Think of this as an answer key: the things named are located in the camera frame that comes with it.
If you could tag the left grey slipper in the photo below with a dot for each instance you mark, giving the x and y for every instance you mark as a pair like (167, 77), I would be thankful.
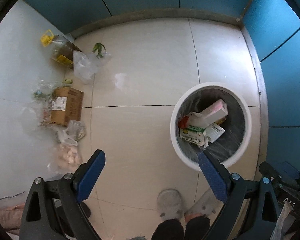
(170, 205)

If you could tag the white trash bin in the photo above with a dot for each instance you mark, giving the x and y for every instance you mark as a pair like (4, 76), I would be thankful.
(230, 147)

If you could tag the brown cardboard box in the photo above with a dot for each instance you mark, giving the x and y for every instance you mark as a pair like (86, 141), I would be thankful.
(66, 105)

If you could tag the grey slipper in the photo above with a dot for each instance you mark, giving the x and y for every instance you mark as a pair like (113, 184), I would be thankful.
(170, 205)
(206, 205)

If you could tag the white green medicine box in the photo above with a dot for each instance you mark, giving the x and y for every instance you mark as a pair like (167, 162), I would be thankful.
(194, 135)

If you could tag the bag of garlic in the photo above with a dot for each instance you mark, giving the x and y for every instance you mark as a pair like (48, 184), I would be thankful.
(64, 158)

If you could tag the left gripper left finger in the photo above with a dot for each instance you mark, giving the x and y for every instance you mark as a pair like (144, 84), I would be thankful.
(87, 175)

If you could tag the right grey slipper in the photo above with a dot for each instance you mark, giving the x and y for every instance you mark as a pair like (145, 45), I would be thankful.
(206, 205)

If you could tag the pink white box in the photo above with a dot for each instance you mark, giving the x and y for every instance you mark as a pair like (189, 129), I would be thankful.
(213, 113)

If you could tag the cooking oil bottle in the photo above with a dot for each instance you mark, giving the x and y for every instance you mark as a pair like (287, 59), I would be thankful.
(61, 49)

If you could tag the red sugar bag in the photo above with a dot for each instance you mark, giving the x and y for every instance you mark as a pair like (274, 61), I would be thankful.
(182, 123)

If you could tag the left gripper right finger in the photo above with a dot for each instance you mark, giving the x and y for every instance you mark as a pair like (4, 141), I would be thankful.
(217, 176)

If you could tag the clear plastic bag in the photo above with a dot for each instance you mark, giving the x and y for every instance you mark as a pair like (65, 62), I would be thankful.
(87, 65)

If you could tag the green vegetable leaf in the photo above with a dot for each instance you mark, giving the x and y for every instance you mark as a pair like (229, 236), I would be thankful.
(99, 50)

